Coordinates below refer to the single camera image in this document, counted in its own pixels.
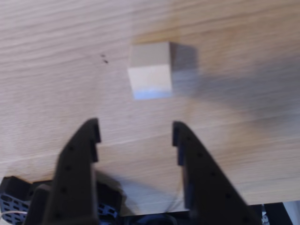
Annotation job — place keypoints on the white cube block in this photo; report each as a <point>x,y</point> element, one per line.
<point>150,70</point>

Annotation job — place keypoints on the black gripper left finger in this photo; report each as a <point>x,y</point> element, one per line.
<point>75,175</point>

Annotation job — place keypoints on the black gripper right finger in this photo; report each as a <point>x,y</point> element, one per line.
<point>206,187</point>

